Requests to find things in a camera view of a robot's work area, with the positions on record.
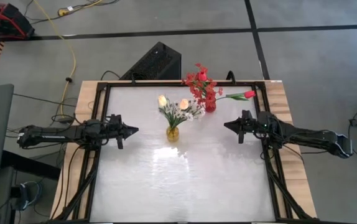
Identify peach tulip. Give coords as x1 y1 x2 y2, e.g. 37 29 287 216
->
174 98 190 130

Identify black desk crossbar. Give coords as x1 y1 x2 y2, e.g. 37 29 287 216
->
1 151 61 180

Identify black headphones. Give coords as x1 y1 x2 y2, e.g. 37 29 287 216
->
12 182 42 211

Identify black perforated computer tower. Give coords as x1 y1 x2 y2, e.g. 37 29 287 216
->
119 41 182 81

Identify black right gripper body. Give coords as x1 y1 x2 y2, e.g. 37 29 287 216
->
238 109 277 144

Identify yellow tulip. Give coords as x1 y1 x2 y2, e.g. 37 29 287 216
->
157 95 175 130

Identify yellow floor cable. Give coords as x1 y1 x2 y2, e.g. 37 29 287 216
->
32 0 77 116

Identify black aluminium table frame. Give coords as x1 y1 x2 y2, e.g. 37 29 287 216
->
49 80 319 224

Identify red and black tool case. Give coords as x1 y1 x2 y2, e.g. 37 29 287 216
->
0 1 35 40

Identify yellow glass vase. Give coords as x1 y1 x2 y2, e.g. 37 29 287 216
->
165 126 180 143

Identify white glossy table sheet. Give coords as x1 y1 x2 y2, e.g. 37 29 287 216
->
88 85 276 223

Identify yellow plug with cord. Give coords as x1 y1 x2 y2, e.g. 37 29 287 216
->
57 0 104 17

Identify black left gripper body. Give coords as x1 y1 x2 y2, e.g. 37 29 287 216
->
86 114 124 149

